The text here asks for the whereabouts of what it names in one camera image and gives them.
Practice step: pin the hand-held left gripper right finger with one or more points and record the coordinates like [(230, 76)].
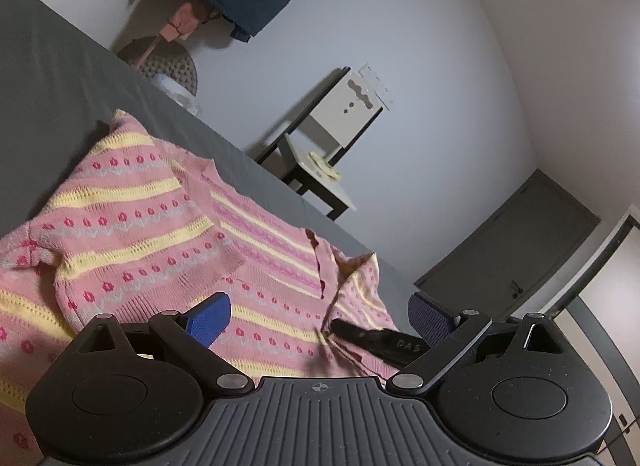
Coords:
[(430, 318)]

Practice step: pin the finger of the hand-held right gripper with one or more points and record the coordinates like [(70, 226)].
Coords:
[(352, 331)]

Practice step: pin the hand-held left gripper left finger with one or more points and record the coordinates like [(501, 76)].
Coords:
[(207, 321)]

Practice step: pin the pink striped knit sweater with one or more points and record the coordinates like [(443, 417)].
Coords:
[(150, 246)]

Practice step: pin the grey door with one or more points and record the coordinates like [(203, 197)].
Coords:
[(515, 241)]

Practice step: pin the yellow item on chair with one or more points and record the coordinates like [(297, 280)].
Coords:
[(325, 165)]

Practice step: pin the white sliding door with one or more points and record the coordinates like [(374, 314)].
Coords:
[(610, 306)]

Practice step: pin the white and black chair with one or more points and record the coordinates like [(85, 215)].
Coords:
[(340, 110)]

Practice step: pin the grey round bumpy cushion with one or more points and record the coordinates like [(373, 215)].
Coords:
[(170, 63)]

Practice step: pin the pink hanging garment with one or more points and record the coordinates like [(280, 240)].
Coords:
[(182, 20)]

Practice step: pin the white wall socket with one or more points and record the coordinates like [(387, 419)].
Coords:
[(380, 85)]

